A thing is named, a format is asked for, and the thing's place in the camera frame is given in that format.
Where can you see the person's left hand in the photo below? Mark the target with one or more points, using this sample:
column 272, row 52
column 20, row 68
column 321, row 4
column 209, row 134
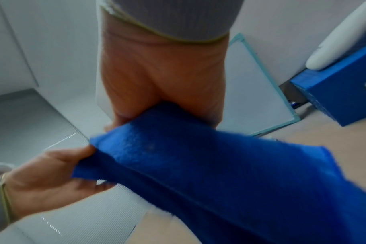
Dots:
column 44, row 183

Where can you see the person's right hand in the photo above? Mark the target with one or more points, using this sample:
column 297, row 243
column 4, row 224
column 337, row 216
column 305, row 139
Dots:
column 162, row 76

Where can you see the blue felt cloth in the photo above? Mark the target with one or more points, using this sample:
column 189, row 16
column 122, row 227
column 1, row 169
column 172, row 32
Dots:
column 231, row 181

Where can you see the grey ribbed mat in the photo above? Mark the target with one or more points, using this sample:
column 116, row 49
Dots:
column 35, row 124

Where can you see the teal-framed white panel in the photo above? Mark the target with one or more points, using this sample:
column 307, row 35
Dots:
column 252, row 90

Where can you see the blue box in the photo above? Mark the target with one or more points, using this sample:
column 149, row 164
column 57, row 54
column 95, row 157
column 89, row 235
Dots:
column 343, row 88

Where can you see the white plastic bottle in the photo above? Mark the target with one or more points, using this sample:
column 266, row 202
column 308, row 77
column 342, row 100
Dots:
column 343, row 38

